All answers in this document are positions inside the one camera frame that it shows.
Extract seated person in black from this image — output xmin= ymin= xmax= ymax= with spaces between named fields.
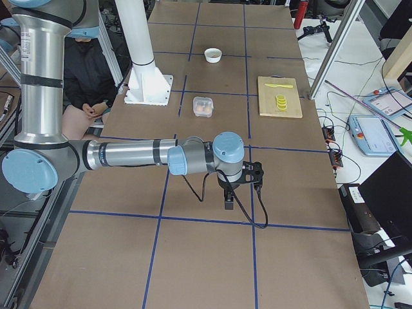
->
xmin=62 ymin=38 xmax=117 ymax=140

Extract teach pendant near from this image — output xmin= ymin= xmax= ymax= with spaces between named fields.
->
xmin=348 ymin=115 xmax=400 ymax=157

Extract black tripod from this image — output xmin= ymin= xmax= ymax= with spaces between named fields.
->
xmin=297 ymin=14 xmax=337 ymax=44

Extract yellow plastic knife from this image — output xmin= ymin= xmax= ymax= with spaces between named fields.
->
xmin=264 ymin=83 xmax=294 ymax=89

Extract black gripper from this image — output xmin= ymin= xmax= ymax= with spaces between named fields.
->
xmin=216 ymin=169 xmax=245 ymax=210

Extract teach pendant far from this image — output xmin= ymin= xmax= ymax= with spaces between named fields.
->
xmin=362 ymin=87 xmax=411 ymax=120

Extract aluminium frame post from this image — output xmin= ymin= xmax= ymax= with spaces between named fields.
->
xmin=308 ymin=0 xmax=365 ymax=100

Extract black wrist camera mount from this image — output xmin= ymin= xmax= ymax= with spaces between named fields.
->
xmin=240 ymin=161 xmax=264 ymax=187

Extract bamboo cutting board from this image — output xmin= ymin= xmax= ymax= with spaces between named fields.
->
xmin=257 ymin=76 xmax=303 ymax=118

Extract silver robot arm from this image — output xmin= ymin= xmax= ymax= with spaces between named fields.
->
xmin=1 ymin=1 xmax=247 ymax=201

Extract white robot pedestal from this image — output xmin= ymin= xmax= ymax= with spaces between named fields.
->
xmin=115 ymin=0 xmax=173 ymax=106

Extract red bottle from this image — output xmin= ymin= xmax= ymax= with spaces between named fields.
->
xmin=294 ymin=0 xmax=308 ymax=30

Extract clear plastic egg box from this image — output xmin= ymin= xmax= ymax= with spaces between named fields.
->
xmin=192 ymin=97 xmax=214 ymax=118

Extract white bowl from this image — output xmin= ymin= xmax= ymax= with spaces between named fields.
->
xmin=204 ymin=48 xmax=222 ymax=64

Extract black computer box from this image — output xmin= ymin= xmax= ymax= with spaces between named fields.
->
xmin=339 ymin=151 xmax=411 ymax=286

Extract teach pendant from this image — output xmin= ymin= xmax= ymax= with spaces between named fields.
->
xmin=362 ymin=87 xmax=411 ymax=120
xmin=348 ymin=115 xmax=400 ymax=157

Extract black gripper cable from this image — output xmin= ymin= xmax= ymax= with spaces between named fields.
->
xmin=182 ymin=167 xmax=270 ymax=230

